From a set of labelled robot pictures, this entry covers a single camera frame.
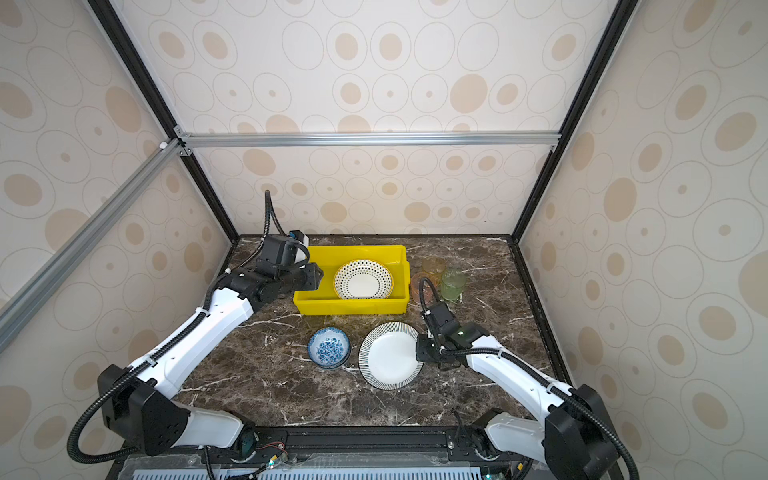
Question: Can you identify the green translucent cup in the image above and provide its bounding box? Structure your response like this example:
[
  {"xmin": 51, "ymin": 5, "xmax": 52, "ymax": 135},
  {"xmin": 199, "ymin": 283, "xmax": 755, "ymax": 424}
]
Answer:
[{"xmin": 440, "ymin": 269, "xmax": 468, "ymax": 303}]

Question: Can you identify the yellow-rim dotted plate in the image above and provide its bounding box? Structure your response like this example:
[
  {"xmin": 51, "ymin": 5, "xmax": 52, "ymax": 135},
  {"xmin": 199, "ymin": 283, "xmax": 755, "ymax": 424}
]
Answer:
[{"xmin": 334, "ymin": 259, "xmax": 394, "ymax": 300}]

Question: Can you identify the amber translucent cup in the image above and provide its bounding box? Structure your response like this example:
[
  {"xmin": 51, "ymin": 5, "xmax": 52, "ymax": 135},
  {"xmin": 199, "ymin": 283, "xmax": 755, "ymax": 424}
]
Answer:
[{"xmin": 421, "ymin": 256, "xmax": 447, "ymax": 279}]

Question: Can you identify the pink translucent cup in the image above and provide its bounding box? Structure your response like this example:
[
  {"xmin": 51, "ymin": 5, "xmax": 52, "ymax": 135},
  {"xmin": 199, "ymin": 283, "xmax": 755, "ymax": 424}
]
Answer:
[{"xmin": 410, "ymin": 272, "xmax": 433, "ymax": 305}]

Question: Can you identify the blue floral ceramic bowl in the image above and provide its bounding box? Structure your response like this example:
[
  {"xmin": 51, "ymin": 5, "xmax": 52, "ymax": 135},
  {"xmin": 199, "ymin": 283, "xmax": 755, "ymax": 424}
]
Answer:
[{"xmin": 307, "ymin": 327, "xmax": 351, "ymax": 370}]

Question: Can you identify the diagonal aluminium frame bar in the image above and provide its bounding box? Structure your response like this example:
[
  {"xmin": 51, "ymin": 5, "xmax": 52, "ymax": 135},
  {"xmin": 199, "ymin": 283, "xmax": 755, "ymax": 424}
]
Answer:
[{"xmin": 1, "ymin": 139, "xmax": 182, "ymax": 350}]

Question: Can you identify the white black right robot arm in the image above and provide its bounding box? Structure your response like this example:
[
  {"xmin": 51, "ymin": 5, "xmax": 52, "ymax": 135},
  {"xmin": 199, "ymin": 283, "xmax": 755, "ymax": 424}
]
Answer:
[{"xmin": 416, "ymin": 302, "xmax": 640, "ymax": 479}]

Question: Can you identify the horizontal aluminium frame bar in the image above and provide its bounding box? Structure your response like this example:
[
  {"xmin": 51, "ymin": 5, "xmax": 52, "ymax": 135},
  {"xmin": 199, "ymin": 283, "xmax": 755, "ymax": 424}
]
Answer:
[{"xmin": 181, "ymin": 131, "xmax": 561, "ymax": 148}]

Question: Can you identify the white black-striped-rim plate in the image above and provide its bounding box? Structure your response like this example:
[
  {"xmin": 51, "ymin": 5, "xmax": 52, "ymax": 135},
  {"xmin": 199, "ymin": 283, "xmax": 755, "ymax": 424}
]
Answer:
[{"xmin": 358, "ymin": 322, "xmax": 423, "ymax": 391}]

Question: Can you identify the yellow plastic bin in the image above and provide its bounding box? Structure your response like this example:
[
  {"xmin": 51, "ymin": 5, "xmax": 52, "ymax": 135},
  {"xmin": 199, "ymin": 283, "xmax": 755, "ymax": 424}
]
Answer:
[{"xmin": 293, "ymin": 245, "xmax": 411, "ymax": 316}]

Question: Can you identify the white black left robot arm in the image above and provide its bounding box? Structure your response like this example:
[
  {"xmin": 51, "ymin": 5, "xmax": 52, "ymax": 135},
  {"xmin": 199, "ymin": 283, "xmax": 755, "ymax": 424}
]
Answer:
[{"xmin": 66, "ymin": 230, "xmax": 323, "ymax": 464}]

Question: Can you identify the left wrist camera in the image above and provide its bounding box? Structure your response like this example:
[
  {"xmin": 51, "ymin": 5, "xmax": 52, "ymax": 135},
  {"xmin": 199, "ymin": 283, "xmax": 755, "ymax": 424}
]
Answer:
[{"xmin": 289, "ymin": 230, "xmax": 310, "ymax": 264}]

